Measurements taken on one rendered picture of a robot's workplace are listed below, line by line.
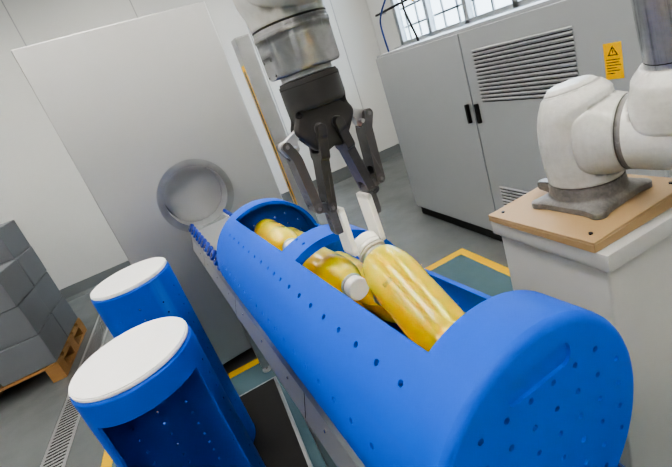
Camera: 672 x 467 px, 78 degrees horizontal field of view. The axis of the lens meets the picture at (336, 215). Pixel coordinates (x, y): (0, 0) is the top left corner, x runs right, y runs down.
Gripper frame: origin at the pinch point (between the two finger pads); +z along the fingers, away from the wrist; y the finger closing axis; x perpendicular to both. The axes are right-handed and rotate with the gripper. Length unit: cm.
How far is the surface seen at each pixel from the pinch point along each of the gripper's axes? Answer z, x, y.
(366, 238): 1.7, 1.7, 0.3
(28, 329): 81, -309, 138
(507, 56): 4, -112, -163
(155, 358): 25, -46, 36
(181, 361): 28, -45, 32
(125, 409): 30, -42, 45
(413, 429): 10.6, 21.6, 11.3
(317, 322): 9.6, 0.4, 10.4
